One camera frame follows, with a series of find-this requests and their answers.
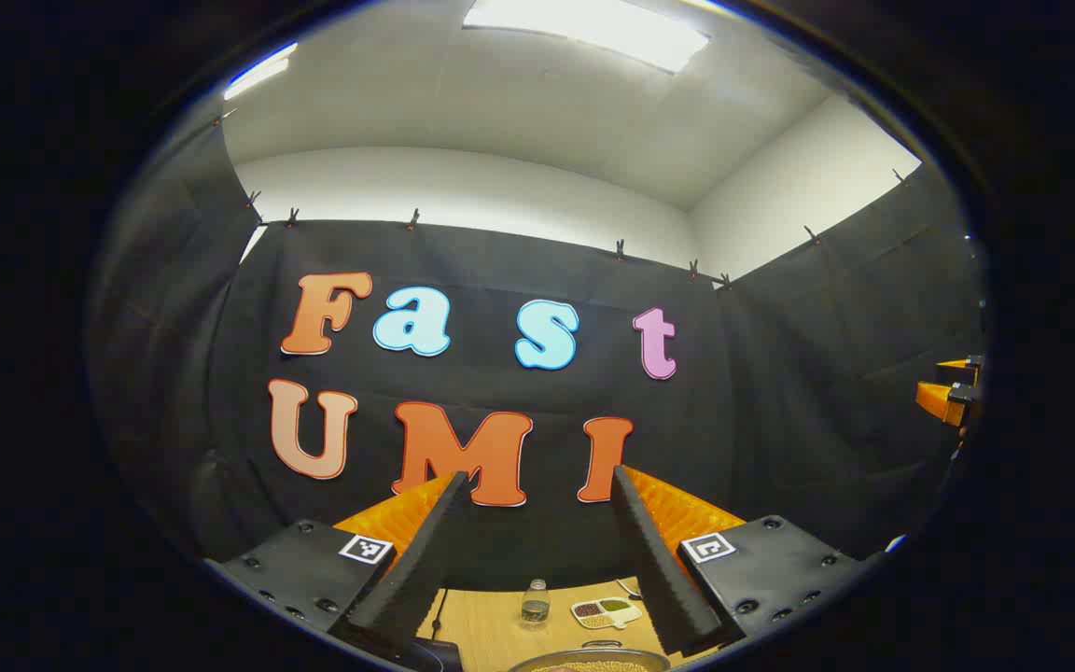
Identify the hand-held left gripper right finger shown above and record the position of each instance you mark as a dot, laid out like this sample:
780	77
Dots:
654	560

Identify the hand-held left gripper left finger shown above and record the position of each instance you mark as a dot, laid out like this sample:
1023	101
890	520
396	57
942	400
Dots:
425	551

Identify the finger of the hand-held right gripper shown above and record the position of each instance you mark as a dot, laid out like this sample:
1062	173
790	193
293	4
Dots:
941	401
959	366

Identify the white divided bean tray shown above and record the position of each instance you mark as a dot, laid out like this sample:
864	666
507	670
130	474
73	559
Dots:
607	613

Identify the clear plastic water bottle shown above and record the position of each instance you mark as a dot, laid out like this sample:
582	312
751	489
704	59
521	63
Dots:
535	605

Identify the row of backdrop clips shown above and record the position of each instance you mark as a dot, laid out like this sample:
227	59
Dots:
413	219

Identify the large ceiling light panel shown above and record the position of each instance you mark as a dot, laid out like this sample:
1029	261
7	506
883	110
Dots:
584	33

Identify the small ceiling light panel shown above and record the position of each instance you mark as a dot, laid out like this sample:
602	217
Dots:
259	72

